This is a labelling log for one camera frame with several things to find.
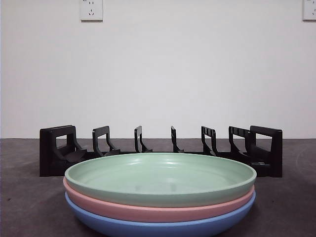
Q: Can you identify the pink round plate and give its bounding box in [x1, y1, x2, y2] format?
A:
[62, 176, 255, 223]

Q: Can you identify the pale green round plate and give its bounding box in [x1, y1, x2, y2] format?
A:
[64, 152, 257, 207]

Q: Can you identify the blue round plate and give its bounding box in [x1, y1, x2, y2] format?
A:
[64, 191, 257, 237]

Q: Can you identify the white wall socket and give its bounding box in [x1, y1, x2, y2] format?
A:
[80, 0, 103, 22]
[303, 0, 316, 22]

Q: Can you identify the black plastic plate rack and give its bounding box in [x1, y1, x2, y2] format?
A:
[39, 124, 283, 178]

